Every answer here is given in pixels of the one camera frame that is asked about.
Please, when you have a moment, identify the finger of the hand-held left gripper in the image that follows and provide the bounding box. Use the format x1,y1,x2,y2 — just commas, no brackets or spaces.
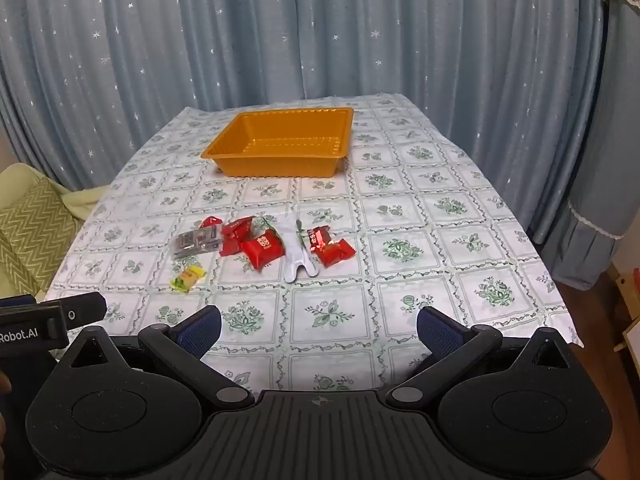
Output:
0,294,37,311
35,294,107,331

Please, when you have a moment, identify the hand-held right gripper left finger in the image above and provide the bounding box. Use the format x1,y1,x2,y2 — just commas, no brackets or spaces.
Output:
59,306,256,411

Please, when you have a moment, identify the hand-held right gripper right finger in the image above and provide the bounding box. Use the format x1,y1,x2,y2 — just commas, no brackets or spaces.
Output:
386,306,581,406

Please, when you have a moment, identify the yellow green candy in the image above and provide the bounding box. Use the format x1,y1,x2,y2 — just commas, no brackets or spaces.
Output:
170,267,207,292

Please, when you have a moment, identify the clear grey snack packet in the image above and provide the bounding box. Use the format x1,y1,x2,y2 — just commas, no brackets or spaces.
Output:
172,226,223,261

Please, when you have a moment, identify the red snack packet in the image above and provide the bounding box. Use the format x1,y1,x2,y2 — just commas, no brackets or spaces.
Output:
241,232,283,272
316,239,355,268
220,216,257,257
306,226,333,251

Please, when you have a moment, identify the white snack packet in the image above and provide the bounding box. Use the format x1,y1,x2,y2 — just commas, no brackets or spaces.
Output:
274,217,319,283

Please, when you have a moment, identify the orange plastic tray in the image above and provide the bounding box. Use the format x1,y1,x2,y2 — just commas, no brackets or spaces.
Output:
201,107,355,178

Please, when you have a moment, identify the green zigzag cushion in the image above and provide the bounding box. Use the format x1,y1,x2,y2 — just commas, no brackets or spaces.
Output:
0,177,81,296

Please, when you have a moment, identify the pale green sofa cover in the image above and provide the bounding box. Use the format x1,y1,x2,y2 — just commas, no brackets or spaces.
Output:
0,162,113,303

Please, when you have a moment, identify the floral tablecloth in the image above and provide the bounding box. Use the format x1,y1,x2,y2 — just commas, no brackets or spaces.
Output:
42,92,585,396

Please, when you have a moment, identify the wooden furniture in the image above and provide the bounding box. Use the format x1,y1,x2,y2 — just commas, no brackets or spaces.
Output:
605,267,640,356

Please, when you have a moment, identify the blue lace-trimmed cover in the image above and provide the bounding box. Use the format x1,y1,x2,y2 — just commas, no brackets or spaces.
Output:
540,0,640,277

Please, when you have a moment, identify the blue star curtain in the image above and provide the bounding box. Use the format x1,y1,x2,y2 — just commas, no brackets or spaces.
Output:
0,0,616,241

